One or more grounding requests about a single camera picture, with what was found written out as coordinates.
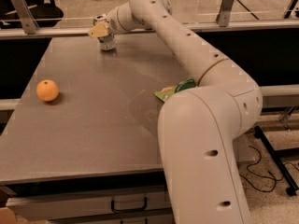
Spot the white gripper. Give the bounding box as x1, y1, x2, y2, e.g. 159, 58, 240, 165
88, 10, 120, 38

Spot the metal rail bracket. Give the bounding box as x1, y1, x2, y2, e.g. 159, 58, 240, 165
10, 0, 39, 35
216, 0, 235, 27

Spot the lower grey drawer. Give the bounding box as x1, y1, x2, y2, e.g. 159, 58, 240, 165
46, 213, 174, 224

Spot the black drawer handle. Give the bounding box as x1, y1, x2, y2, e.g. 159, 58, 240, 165
110, 197, 148, 214

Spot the right metal rail bracket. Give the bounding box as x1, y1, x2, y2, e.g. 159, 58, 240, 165
216, 0, 235, 27

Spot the black office chair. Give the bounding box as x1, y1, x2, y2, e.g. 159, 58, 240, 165
0, 0, 64, 29

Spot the black stand leg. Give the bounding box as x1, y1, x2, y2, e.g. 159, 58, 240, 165
254, 126, 299, 196

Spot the green dang chips bag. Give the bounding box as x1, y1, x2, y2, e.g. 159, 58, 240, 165
154, 78, 196, 102

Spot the black floor cable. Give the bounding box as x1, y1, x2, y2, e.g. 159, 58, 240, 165
236, 145, 299, 193

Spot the left metal rail bracket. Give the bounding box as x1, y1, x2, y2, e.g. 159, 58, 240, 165
10, 0, 39, 35

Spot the orange fruit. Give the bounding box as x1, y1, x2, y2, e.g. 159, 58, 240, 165
36, 79, 59, 102

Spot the crushed 7up soda can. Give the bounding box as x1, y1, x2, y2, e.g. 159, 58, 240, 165
93, 14, 116, 51

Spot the grey cabinet drawer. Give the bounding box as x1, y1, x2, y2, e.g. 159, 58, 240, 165
7, 189, 171, 221

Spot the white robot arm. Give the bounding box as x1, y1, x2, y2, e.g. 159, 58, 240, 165
89, 0, 263, 224

